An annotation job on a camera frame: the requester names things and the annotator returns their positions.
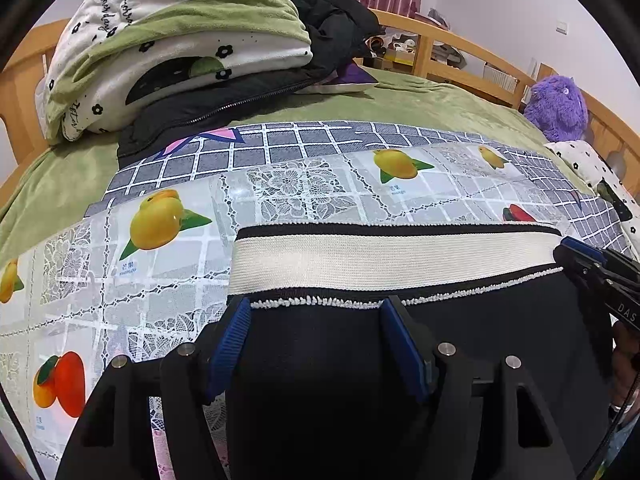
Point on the white flower print pillow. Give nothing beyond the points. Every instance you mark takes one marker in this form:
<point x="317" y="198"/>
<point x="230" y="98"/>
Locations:
<point x="587" y="164"/>

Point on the fruit print plastic tablecloth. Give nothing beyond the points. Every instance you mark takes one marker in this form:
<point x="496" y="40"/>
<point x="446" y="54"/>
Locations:
<point x="148" y="266"/>

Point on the folded white green quilt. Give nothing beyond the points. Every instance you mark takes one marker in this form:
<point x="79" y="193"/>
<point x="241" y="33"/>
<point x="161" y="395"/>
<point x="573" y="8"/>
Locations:
<point x="116" y="57"/>

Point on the person right hand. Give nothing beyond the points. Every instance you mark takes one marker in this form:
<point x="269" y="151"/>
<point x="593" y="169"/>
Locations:
<point x="626" y="346"/>

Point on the wall radiator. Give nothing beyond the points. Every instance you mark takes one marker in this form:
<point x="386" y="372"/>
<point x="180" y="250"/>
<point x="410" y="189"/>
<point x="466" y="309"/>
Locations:
<point x="500" y="78"/>

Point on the wooden bed frame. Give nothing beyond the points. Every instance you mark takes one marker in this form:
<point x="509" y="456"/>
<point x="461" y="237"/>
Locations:
<point x="439" y="55"/>

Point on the green bed sheet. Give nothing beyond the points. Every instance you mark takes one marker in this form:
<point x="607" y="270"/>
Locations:
<point x="61" y="184"/>

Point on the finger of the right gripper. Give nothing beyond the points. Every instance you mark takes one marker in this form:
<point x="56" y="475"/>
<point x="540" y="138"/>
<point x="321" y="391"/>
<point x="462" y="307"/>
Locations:
<point x="582" y="268"/>
<point x="582" y="249"/>

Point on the black pants white waistband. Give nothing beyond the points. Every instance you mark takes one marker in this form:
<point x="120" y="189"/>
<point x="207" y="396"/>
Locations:
<point x="316" y="393"/>

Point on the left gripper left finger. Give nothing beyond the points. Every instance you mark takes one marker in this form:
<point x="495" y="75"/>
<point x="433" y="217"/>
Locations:
<point x="112" y="438"/>

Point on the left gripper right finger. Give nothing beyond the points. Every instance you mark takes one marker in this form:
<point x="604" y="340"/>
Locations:
<point x="471" y="419"/>

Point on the purple plush toy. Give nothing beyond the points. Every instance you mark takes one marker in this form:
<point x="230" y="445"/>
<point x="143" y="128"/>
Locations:
<point x="558" y="109"/>

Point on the purple white cushion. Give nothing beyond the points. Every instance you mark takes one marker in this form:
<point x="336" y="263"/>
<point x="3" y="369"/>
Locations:
<point x="351" y="78"/>

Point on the black jacket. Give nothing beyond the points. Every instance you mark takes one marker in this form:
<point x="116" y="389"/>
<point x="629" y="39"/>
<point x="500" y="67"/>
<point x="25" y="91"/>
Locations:
<point x="339" y="30"/>

